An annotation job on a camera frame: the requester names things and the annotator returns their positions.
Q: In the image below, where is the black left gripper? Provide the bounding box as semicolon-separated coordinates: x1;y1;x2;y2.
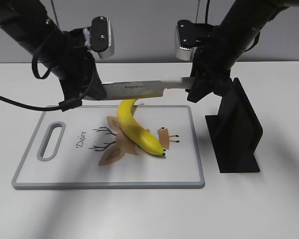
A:
52;28;107;100

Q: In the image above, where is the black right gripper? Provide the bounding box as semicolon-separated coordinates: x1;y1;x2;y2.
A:
187;24;236;102

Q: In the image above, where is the steel kitchen knife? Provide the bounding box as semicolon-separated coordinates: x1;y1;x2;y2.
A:
83;77;197;101

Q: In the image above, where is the yellow plastic banana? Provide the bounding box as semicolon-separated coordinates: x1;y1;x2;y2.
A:
117;99;165;156

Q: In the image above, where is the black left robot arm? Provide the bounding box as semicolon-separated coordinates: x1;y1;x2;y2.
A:
0;0;112;100

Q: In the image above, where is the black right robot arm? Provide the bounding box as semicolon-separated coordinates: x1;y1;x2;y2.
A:
187;0;288;103

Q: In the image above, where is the black knife stand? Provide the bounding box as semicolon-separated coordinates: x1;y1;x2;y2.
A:
205;78;263;173

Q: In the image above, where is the white grey cutting board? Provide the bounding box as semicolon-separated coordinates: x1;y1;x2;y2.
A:
11;105;205;189

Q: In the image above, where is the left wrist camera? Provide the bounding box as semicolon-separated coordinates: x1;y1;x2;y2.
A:
83;16;115;59

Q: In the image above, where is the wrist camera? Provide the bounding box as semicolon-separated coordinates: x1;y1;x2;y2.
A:
174;19;210;61
83;16;115;59

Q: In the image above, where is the black cable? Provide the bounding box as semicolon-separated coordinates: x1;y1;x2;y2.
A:
0;32;100;113

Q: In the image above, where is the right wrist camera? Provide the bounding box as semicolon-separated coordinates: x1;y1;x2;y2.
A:
174;19;210;61

